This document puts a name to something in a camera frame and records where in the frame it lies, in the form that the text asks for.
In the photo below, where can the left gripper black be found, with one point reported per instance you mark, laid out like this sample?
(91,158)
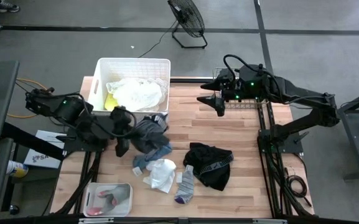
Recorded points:
(121,121)

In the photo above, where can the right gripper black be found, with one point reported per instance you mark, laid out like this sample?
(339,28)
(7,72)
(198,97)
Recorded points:
(232,88)

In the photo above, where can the dark grey Puma underwear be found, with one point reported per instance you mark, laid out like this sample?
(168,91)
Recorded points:
(149,135)

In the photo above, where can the blue sock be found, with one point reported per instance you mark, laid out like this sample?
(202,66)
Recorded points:
(154,155)

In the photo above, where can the yellow cloth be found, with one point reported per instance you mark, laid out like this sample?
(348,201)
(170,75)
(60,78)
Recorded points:
(110,102)

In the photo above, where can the small white cloth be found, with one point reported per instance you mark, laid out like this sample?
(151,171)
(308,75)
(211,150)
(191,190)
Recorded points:
(162,175)

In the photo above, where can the grey sock pink toe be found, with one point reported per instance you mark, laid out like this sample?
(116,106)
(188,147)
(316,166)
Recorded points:
(118,196)

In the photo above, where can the large white shirt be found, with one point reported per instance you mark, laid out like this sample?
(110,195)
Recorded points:
(135,95)

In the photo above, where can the grey sock pink stripes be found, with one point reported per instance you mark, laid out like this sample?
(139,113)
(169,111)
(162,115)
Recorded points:
(95,211)

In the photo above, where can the black Puma underwear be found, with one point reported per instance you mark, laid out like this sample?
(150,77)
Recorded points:
(210,168)

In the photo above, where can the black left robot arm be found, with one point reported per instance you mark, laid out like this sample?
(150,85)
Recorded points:
(70,110)

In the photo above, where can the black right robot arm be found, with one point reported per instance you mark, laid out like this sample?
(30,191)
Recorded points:
(300,93)

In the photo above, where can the small white plastic bin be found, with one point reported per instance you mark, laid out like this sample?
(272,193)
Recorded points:
(126,211)

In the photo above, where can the grey striped purple-toed sock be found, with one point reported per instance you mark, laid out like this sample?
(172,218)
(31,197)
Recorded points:
(185,188)

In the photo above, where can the white printed box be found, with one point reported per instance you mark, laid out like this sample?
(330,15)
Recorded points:
(43,155)

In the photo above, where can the white plastic laundry basket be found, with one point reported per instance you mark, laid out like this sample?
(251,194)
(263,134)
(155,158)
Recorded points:
(129,67)

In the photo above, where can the black floor fan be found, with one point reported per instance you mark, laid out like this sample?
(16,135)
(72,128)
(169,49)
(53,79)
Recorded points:
(188,15)

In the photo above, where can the black diagonal support beam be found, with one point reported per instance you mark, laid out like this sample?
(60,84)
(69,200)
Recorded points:
(26,140)

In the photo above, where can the white yellow can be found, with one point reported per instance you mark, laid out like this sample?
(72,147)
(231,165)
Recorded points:
(17,169)

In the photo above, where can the small black knob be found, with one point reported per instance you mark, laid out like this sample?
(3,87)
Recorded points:
(13,209)

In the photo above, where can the black aluminium table frame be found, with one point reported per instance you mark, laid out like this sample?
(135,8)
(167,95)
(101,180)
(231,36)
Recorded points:
(274,186)

